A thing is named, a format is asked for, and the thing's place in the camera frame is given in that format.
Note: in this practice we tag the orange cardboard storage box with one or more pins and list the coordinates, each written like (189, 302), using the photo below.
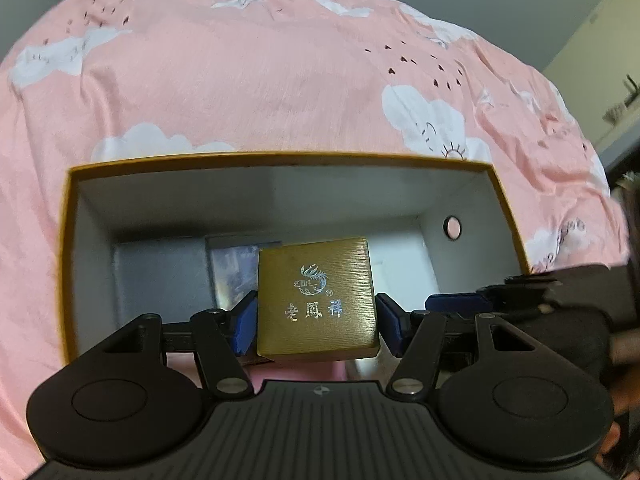
(432, 224)

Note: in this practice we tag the pink wallet case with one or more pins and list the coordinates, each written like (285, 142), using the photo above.
(318, 374)

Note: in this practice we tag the gold jewellery box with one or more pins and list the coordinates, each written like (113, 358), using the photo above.
(315, 302)

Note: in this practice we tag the dark grey gift box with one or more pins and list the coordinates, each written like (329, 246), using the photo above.
(169, 277)

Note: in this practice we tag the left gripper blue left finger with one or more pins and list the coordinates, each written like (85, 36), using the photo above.
(220, 339)

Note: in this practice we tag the purple art card box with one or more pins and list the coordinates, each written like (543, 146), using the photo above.
(235, 273)

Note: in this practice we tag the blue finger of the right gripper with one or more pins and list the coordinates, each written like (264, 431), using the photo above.
(466, 304)

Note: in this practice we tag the person's right hand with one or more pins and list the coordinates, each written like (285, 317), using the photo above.
(624, 392)

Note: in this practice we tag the pink cloud print duvet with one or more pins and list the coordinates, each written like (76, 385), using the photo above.
(99, 80)

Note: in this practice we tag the cream door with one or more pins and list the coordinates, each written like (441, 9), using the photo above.
(597, 71)

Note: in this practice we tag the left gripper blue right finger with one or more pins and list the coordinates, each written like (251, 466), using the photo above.
(415, 338)

